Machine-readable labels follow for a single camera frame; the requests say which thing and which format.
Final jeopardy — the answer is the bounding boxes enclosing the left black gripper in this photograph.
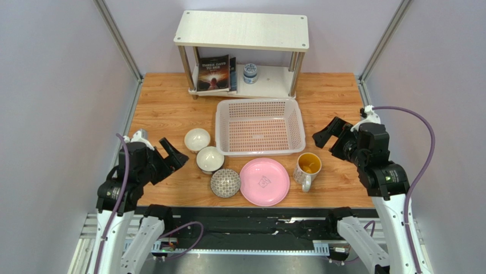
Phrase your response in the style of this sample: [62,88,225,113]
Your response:
[138,138,188,185]

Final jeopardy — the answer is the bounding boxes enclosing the patterned mug yellow interior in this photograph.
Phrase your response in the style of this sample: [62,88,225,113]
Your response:
[293,152,322,192]

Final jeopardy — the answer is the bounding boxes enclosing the white bowl yellow rim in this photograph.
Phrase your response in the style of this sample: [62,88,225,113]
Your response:
[184,128,211,154]

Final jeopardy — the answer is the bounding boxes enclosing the white bowl black exterior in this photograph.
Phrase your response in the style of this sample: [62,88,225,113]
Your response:
[196,146,225,175]

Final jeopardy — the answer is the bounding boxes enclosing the brown patterned bowl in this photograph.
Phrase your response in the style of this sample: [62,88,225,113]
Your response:
[210,168,241,198]

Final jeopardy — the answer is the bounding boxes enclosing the pink plastic plate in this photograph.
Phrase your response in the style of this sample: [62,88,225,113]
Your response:
[240,158,290,207]

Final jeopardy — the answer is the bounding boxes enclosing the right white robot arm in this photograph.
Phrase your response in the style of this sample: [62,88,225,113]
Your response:
[313,117,431,273]

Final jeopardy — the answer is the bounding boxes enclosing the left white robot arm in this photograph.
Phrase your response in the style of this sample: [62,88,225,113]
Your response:
[87,129,189,273]

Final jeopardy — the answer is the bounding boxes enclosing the white plastic perforated bin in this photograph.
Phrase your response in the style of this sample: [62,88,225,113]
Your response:
[215,99,306,157]

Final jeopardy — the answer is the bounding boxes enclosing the dark paperback book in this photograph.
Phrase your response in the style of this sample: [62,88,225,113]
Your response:
[197,55,230,93]

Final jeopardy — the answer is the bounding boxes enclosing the blue white ceramic jar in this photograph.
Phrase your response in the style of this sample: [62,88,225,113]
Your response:
[243,63,258,84]

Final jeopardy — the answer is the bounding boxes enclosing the white two-tier shelf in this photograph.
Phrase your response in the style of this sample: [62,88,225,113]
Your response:
[173,10,310,99]

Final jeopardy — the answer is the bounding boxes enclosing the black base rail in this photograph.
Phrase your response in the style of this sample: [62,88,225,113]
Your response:
[81,206,418,256]

